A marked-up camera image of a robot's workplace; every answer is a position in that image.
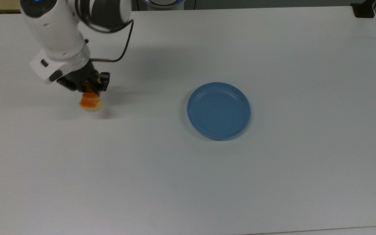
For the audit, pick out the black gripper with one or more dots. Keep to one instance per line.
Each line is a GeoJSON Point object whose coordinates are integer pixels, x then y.
{"type": "Point", "coordinates": [78, 76]}

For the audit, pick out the bread with orange topping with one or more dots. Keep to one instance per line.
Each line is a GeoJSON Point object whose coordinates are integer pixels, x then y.
{"type": "Point", "coordinates": [91, 102]}

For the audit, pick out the blue round plate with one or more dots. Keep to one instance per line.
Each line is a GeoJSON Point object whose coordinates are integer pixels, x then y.
{"type": "Point", "coordinates": [219, 111]}

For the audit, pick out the black clamp mount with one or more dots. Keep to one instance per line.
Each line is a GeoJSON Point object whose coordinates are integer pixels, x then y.
{"type": "Point", "coordinates": [363, 11]}

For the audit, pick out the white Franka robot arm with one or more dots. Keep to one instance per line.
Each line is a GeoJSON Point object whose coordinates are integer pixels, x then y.
{"type": "Point", "coordinates": [57, 29]}

